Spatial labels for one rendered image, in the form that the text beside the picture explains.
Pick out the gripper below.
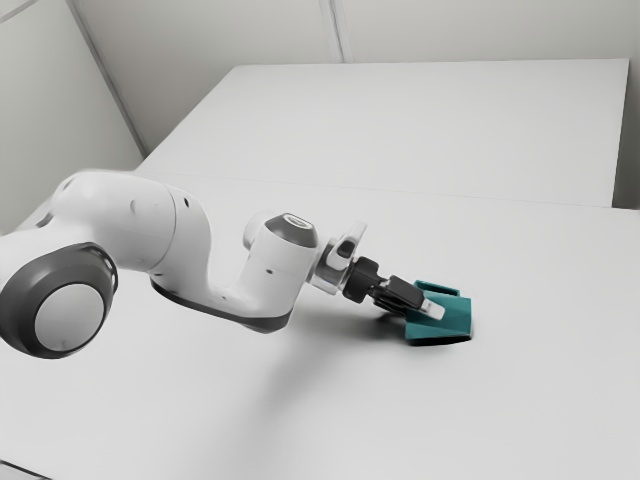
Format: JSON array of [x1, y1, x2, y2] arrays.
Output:
[[342, 256, 446, 321]]

